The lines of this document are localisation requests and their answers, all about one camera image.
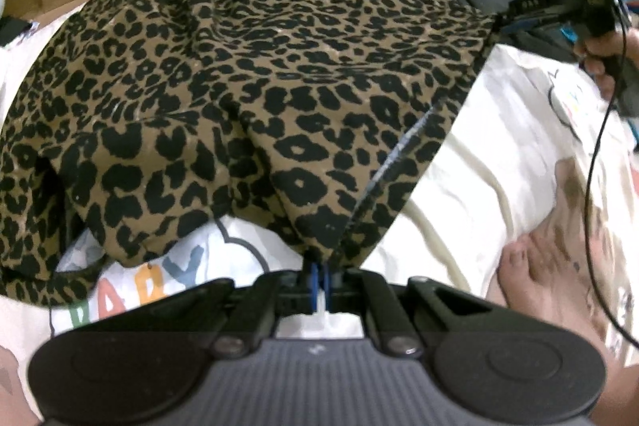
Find person bare foot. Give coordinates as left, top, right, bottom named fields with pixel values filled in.
left=486, top=158, right=631, bottom=387

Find person right hand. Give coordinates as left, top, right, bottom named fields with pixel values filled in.
left=574, top=28, right=639, bottom=101

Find leopard print garment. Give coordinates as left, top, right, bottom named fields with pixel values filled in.
left=1, top=0, right=495, bottom=306

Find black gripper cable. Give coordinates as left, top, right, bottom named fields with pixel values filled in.
left=583, top=26, right=639, bottom=349

